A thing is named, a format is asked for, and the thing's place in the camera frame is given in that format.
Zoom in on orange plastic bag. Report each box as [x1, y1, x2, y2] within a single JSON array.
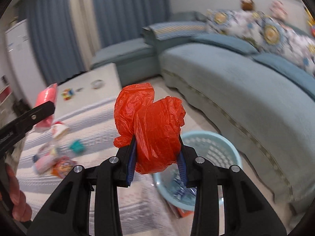
[[113, 83, 186, 174]]

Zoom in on pink bottle grey cap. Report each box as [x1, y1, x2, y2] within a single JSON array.
[[32, 152, 59, 174]]

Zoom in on pink foam packet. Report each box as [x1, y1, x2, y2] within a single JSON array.
[[35, 83, 58, 131]]

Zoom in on light blue trash basket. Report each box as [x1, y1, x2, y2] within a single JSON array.
[[152, 130, 243, 212]]

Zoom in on person left hand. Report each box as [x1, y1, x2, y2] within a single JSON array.
[[5, 164, 32, 222]]

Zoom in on red white paper cup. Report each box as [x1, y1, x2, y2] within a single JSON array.
[[51, 121, 69, 140]]

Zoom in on striped woven tablecloth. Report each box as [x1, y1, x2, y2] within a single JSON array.
[[17, 98, 176, 235]]

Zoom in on teal small wrapper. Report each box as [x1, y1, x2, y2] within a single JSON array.
[[69, 140, 85, 154]]

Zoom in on white refrigerator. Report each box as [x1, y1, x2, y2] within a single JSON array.
[[5, 20, 47, 107]]

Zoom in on orange snack wrapper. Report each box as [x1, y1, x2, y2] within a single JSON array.
[[51, 156, 77, 178]]

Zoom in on colourful puzzle cube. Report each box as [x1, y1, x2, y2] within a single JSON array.
[[61, 88, 74, 101]]

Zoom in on white coffee table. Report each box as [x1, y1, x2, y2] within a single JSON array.
[[55, 63, 122, 119]]

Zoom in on round glass ashtray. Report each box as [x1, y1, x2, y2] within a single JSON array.
[[91, 79, 104, 89]]

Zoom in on blue chaise ottoman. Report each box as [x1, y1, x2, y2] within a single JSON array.
[[91, 38, 161, 87]]

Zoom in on blue fabric sofa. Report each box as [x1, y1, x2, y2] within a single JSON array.
[[142, 16, 314, 213]]

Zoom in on blue window curtains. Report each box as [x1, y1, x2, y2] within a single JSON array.
[[17, 0, 170, 84]]

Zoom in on floral long cushion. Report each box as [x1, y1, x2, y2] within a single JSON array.
[[206, 9, 314, 76]]

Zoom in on brown round jar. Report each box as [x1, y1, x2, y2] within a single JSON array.
[[240, 0, 255, 11]]

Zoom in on pink plush toy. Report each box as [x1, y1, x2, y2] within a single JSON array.
[[270, 0, 287, 21]]

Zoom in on yellow pikachu plush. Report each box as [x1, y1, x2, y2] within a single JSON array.
[[304, 7, 315, 37]]

